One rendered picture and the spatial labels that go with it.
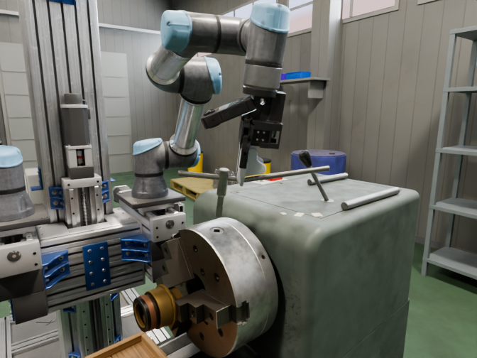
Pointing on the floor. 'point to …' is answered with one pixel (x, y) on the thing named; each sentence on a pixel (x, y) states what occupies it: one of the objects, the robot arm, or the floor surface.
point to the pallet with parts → (197, 185)
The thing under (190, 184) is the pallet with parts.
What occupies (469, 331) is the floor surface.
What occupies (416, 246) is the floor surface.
